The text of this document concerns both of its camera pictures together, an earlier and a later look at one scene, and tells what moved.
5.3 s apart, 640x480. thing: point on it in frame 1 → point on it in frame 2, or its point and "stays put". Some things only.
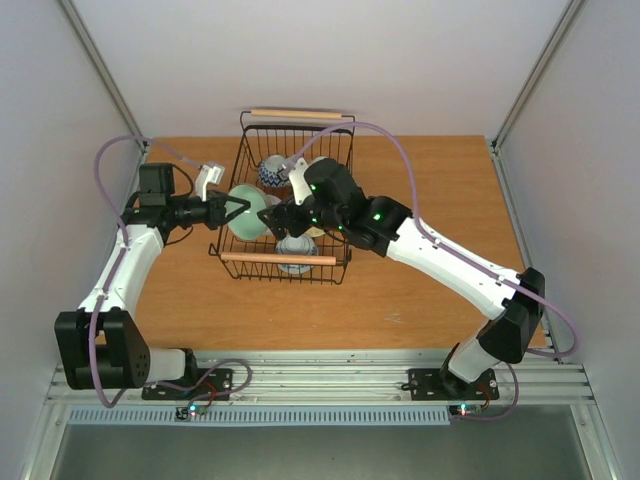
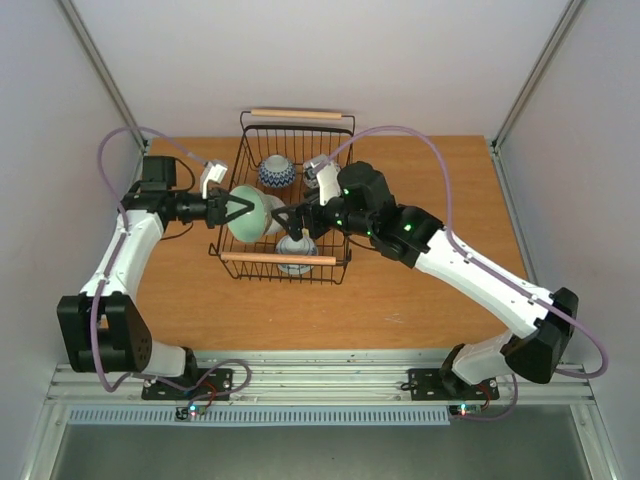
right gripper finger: (277, 229) → (295, 230)
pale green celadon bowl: (249, 226) stays put
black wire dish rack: (268, 141) stays put
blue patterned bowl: (274, 171) stays put
